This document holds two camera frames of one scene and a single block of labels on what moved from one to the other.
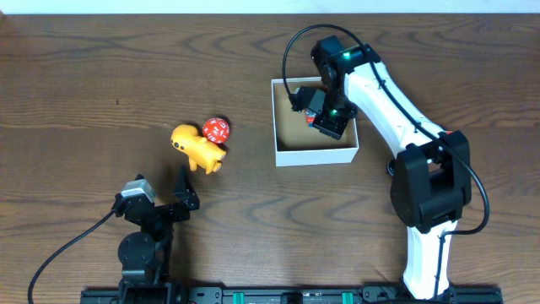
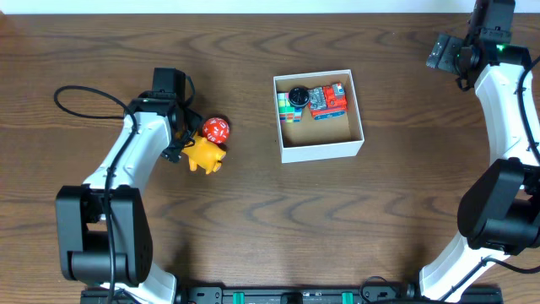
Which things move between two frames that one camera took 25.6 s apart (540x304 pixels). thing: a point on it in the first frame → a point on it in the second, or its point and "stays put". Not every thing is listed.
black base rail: (283, 295) stays put
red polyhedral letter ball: (216, 130) stays put
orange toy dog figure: (200, 152) stays put
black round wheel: (391, 167) → (299, 96)
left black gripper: (160, 209) → (180, 141)
